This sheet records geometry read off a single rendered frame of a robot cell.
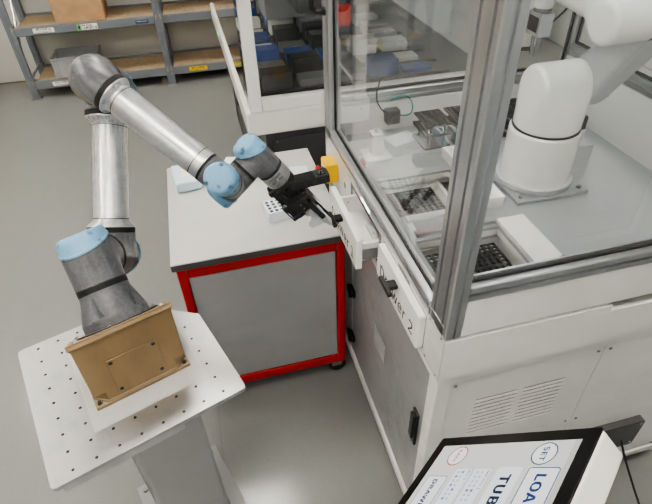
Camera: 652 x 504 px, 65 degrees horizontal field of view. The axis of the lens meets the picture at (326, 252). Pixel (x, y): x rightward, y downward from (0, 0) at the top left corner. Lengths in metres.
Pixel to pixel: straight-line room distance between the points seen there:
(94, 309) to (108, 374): 0.15
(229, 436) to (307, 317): 0.56
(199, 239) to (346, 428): 0.93
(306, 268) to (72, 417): 0.84
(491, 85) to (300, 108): 1.48
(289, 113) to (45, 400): 1.40
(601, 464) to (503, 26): 0.58
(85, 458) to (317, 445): 1.00
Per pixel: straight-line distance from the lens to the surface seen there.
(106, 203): 1.40
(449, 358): 1.20
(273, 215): 1.76
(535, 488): 0.75
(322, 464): 2.04
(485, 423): 1.54
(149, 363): 1.32
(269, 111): 2.21
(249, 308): 1.85
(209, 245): 1.72
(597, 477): 0.75
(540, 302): 1.20
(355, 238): 1.41
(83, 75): 1.32
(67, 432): 1.37
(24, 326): 2.87
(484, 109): 0.83
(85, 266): 1.26
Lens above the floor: 1.80
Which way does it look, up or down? 40 degrees down
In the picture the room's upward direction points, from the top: 2 degrees counter-clockwise
